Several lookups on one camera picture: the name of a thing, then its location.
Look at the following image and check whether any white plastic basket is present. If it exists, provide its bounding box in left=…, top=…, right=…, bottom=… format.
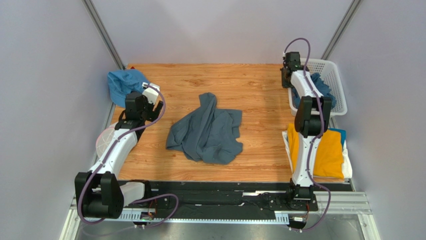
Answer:
left=283, top=57, right=348, bottom=117

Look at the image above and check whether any grey-blue t shirt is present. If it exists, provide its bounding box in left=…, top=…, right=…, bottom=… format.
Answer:
left=291, top=72, right=337, bottom=109
left=165, top=92, right=243, bottom=165

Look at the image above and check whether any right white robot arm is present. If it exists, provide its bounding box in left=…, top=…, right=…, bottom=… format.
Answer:
left=281, top=51, right=332, bottom=210

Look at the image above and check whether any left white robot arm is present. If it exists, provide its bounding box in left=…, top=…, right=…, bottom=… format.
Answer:
left=74, top=85, right=165, bottom=224

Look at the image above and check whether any grey-blue t shirt in basket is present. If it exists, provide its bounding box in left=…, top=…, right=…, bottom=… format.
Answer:
left=291, top=72, right=337, bottom=109

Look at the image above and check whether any blue bucket hat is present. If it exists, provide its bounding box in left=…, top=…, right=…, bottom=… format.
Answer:
left=107, top=69, right=150, bottom=108

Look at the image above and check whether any white pink mesh laundry bag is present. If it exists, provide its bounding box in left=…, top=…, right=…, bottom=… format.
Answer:
left=95, top=122, right=118, bottom=159

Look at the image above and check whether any folded teal t shirt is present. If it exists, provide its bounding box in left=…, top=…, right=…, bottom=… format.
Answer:
left=328, top=128, right=347, bottom=148

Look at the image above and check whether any folded white t shirt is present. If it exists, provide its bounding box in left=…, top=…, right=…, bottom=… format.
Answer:
left=281, top=130, right=353, bottom=181

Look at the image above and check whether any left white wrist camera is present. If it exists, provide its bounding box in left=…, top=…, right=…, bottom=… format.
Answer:
left=142, top=83, right=160, bottom=105

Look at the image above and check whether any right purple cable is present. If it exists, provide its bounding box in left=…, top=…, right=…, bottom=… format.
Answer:
left=283, top=37, right=332, bottom=233

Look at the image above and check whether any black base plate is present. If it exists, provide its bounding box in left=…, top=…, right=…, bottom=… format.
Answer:
left=130, top=181, right=329, bottom=223

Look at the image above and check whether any right aluminium corner post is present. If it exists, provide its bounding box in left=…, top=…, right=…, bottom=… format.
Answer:
left=321, top=0, right=363, bottom=60

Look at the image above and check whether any aluminium corner post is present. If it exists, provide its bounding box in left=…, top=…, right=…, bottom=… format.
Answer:
left=321, top=0, right=363, bottom=60
left=82, top=0, right=126, bottom=70

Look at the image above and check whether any left aluminium corner post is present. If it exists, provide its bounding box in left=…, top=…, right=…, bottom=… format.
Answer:
left=82, top=0, right=126, bottom=70

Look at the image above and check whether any aluminium frame rail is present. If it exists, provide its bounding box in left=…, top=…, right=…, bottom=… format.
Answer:
left=60, top=181, right=380, bottom=240

